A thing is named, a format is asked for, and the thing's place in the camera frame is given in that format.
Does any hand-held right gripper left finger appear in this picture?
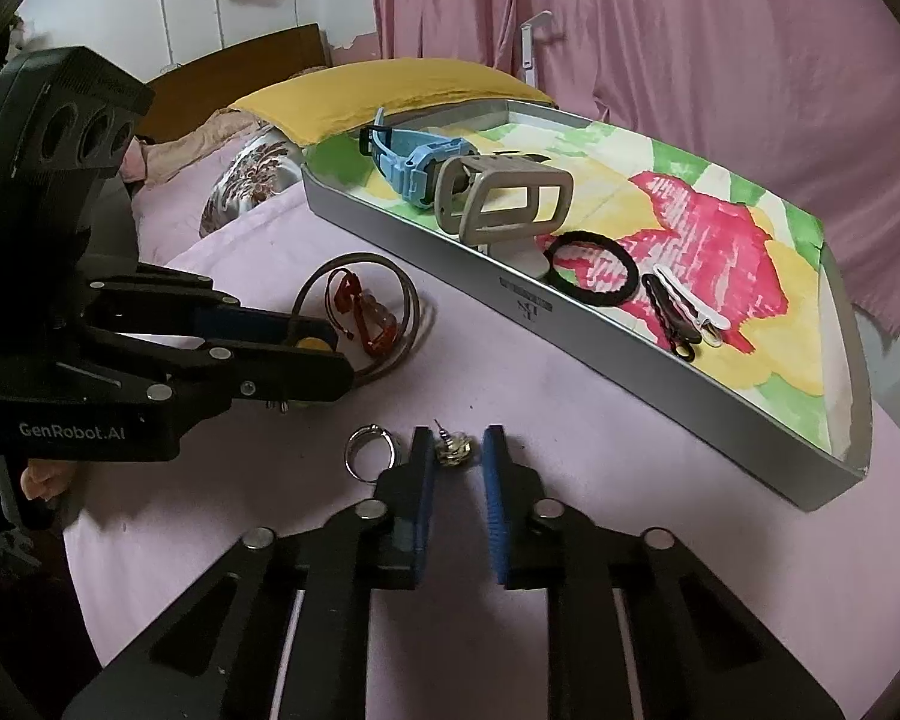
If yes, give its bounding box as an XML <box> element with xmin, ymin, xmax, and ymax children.
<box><xmin>60</xmin><ymin>426</ymin><xmax>432</xmax><ymax>720</ymax></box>

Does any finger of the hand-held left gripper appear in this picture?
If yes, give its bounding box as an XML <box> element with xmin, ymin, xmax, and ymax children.
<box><xmin>82</xmin><ymin>274</ymin><xmax>342</xmax><ymax>353</ymax></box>
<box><xmin>82</xmin><ymin>334</ymin><xmax>356</xmax><ymax>421</ymax></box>

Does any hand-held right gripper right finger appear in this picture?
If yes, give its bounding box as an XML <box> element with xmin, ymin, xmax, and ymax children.
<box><xmin>482</xmin><ymin>424</ymin><xmax>848</xmax><ymax>720</ymax></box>

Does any gold stud earring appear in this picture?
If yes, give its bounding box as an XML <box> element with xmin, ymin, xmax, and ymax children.
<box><xmin>431</xmin><ymin>418</ymin><xmax>475</xmax><ymax>472</ymax></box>

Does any silver ring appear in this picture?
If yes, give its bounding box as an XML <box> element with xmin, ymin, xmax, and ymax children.
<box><xmin>345</xmin><ymin>424</ymin><xmax>400</xmax><ymax>479</ymax></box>

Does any cord necklace with red pendant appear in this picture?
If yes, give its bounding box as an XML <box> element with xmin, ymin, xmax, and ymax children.
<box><xmin>292</xmin><ymin>253</ymin><xmax>426</xmax><ymax>391</ymax></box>

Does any light blue wrist watch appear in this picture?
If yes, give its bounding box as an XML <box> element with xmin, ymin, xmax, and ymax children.
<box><xmin>358</xmin><ymin>106</ymin><xmax>481</xmax><ymax>209</ymax></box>

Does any black braided hair clip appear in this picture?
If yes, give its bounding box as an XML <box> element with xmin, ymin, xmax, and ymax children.
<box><xmin>640</xmin><ymin>274</ymin><xmax>697</xmax><ymax>361</ymax></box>

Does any beige hair claw clip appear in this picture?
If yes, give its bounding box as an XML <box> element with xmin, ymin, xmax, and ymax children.
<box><xmin>435</xmin><ymin>154</ymin><xmax>575</xmax><ymax>278</ymax></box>

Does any white hair clip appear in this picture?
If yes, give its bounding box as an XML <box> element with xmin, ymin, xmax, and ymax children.
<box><xmin>652</xmin><ymin>264</ymin><xmax>730</xmax><ymax>350</ymax></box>

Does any black hair tie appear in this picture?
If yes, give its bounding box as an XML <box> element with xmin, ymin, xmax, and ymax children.
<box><xmin>547</xmin><ymin>231</ymin><xmax>641</xmax><ymax>307</ymax></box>

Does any floral lined grey tray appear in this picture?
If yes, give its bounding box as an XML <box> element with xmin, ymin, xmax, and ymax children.
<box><xmin>300</xmin><ymin>97</ymin><xmax>871</xmax><ymax>515</ymax></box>

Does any person's left hand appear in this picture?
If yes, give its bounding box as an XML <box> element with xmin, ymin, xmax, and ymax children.
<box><xmin>22</xmin><ymin>461</ymin><xmax>72</xmax><ymax>502</ymax></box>

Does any brown floral patterned pillow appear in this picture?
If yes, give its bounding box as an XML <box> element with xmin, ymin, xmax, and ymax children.
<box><xmin>199</xmin><ymin>127</ymin><xmax>305</xmax><ymax>237</ymax></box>

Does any peach blanket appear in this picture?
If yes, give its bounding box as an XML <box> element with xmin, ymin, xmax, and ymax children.
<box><xmin>120</xmin><ymin>109</ymin><xmax>271</xmax><ymax>188</ymax></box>

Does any yellow pillow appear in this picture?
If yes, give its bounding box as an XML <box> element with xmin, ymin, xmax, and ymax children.
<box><xmin>227</xmin><ymin>58</ymin><xmax>556</xmax><ymax>147</ymax></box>

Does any wooden headboard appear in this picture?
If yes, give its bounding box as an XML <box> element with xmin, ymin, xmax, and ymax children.
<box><xmin>131</xmin><ymin>24</ymin><xmax>329</xmax><ymax>142</ymax></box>

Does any pink curtain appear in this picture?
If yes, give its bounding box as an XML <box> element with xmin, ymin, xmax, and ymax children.
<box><xmin>367</xmin><ymin>0</ymin><xmax>900</xmax><ymax>338</ymax></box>

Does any white metal bracket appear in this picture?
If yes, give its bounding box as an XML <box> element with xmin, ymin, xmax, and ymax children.
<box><xmin>516</xmin><ymin>10</ymin><xmax>554</xmax><ymax>91</ymax></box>

